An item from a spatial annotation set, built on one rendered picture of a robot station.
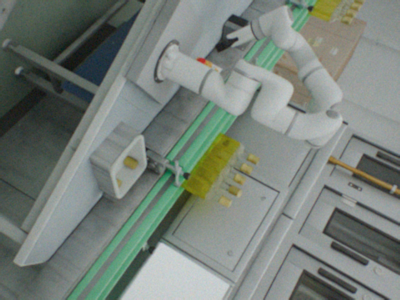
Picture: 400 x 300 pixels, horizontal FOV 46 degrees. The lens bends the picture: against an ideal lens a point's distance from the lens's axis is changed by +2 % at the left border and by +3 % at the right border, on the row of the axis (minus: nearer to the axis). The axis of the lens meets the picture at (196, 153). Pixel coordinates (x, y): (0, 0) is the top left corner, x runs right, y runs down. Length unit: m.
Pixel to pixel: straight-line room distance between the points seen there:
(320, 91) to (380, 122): 4.80
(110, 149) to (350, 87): 5.32
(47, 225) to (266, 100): 0.79
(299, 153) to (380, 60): 5.01
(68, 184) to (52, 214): 0.11
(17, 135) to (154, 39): 1.00
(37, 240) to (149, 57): 0.67
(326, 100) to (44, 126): 1.28
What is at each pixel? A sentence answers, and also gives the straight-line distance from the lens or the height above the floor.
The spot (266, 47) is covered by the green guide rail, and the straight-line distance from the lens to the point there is 2.13.
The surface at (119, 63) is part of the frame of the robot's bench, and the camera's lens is 1.59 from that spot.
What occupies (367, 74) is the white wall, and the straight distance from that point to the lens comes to 6.84.
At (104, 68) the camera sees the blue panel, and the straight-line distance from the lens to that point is 2.04.
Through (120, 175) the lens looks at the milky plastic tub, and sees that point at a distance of 1.72.
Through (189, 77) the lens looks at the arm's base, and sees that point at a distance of 1.51.
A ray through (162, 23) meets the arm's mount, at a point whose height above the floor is 0.79.
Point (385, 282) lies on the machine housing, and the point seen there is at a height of 1.79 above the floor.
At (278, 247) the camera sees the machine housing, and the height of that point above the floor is 1.39.
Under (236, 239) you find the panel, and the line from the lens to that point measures 1.89.
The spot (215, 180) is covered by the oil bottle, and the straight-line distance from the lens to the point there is 1.81.
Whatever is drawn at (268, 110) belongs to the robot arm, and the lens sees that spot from 1.47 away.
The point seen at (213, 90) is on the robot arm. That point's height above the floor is 1.00.
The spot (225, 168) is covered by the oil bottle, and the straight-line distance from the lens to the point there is 1.85.
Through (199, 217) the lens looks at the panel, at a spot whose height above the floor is 1.07.
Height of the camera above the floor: 1.44
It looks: 16 degrees down
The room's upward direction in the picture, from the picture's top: 118 degrees clockwise
